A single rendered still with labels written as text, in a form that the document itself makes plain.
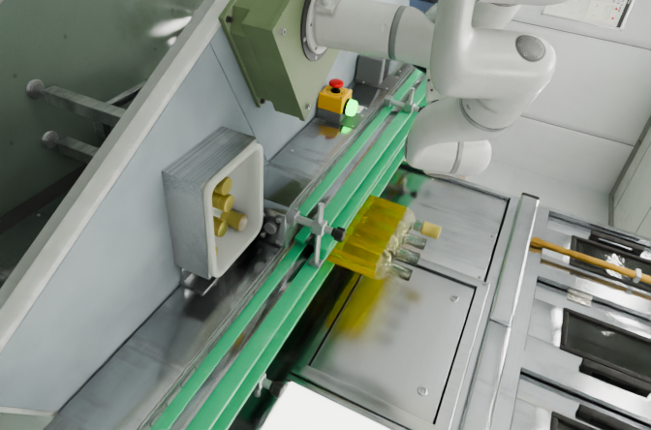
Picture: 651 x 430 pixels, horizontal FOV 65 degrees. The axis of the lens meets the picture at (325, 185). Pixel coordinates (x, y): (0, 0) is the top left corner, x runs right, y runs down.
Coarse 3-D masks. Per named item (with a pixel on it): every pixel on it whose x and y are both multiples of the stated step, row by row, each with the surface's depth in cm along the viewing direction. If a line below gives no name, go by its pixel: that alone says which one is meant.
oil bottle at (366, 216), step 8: (360, 208) 128; (360, 216) 126; (368, 216) 126; (376, 216) 127; (384, 216) 127; (368, 224) 125; (376, 224) 124; (384, 224) 124; (392, 224) 125; (400, 224) 125; (392, 232) 123; (400, 232) 123; (400, 240) 123
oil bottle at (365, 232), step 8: (352, 224) 123; (360, 224) 124; (352, 232) 121; (360, 232) 121; (368, 232) 121; (376, 232) 121; (384, 232) 122; (368, 240) 119; (376, 240) 119; (384, 240) 120; (392, 240) 120; (384, 248) 118; (392, 248) 118; (392, 256) 119
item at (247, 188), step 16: (256, 144) 92; (240, 160) 88; (256, 160) 95; (224, 176) 84; (240, 176) 99; (256, 176) 98; (208, 192) 82; (240, 192) 101; (256, 192) 100; (208, 208) 83; (240, 208) 104; (256, 208) 103; (208, 224) 85; (256, 224) 105; (208, 240) 88; (224, 240) 101; (240, 240) 102; (208, 256) 90; (224, 256) 98; (224, 272) 96
